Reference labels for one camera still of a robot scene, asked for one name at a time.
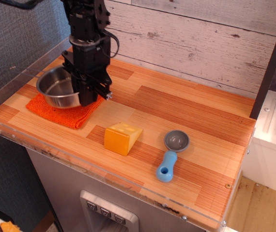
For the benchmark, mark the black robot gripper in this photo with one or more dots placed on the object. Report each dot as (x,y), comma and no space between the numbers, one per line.
(87,65)

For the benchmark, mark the stainless steel pot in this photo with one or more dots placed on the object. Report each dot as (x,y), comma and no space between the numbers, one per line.
(56,87)

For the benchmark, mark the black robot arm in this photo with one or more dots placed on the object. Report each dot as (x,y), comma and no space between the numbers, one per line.
(87,19)

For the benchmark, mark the orange knitted towel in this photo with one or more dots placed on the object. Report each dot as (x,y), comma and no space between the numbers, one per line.
(73,118)

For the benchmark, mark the yellow toy cheese wedge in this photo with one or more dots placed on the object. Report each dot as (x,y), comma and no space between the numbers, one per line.
(121,137)

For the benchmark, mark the clear acrylic table guard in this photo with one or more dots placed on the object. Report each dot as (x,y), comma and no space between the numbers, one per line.
(158,85)

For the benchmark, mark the blue grey toy scoop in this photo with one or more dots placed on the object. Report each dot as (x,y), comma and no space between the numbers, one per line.
(175,141)

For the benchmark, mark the grey toy fridge cabinet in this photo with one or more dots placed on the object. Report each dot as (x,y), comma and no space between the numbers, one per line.
(64,184)

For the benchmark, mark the silver ice dispenser panel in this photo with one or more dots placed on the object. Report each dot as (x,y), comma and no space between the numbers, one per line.
(104,216)

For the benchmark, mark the black orange object corner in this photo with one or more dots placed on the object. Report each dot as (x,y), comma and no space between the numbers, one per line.
(9,227)

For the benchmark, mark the white toy sink unit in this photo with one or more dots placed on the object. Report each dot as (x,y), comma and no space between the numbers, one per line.
(259,164)

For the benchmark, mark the dark grey vertical post right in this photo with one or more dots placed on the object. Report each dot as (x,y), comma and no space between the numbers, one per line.
(264,87)

